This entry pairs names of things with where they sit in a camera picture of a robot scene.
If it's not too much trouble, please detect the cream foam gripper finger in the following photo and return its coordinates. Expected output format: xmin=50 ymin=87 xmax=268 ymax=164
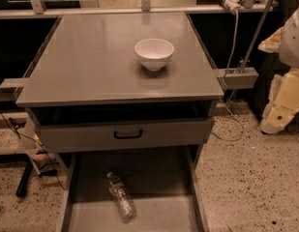
xmin=260 ymin=68 xmax=299 ymax=134

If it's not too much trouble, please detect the clear plastic water bottle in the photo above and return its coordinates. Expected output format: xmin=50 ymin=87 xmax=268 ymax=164
xmin=106 ymin=172 xmax=136 ymax=220

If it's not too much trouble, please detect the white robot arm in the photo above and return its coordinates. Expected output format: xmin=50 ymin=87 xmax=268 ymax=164
xmin=258 ymin=7 xmax=299 ymax=134

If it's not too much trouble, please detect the grey drawer cabinet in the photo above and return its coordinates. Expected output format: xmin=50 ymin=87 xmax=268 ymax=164
xmin=15 ymin=12 xmax=224 ymax=232

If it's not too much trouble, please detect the grey top drawer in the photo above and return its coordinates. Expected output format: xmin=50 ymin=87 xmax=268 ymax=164
xmin=36 ymin=118 xmax=214 ymax=153

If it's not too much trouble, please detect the diagonal metal rod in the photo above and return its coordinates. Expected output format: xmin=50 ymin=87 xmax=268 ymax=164
xmin=236 ymin=0 xmax=274 ymax=73

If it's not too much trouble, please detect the white ceramic bowl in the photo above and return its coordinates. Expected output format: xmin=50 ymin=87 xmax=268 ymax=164
xmin=135 ymin=39 xmax=174 ymax=71

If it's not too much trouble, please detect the black cylindrical leg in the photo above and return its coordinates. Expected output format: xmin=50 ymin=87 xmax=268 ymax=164
xmin=15 ymin=162 xmax=33 ymax=198

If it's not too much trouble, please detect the white power cable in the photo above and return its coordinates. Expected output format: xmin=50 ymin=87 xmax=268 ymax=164
xmin=210 ymin=9 xmax=246 ymax=143

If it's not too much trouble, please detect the black drawer handle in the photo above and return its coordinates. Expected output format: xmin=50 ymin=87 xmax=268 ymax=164
xmin=113 ymin=130 xmax=143 ymax=140

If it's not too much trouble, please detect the grey left side bracket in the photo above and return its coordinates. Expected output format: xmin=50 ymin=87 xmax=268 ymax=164
xmin=0 ymin=77 xmax=28 ymax=102

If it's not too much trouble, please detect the black floor cable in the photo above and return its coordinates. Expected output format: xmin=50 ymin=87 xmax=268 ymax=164
xmin=0 ymin=109 xmax=66 ymax=190

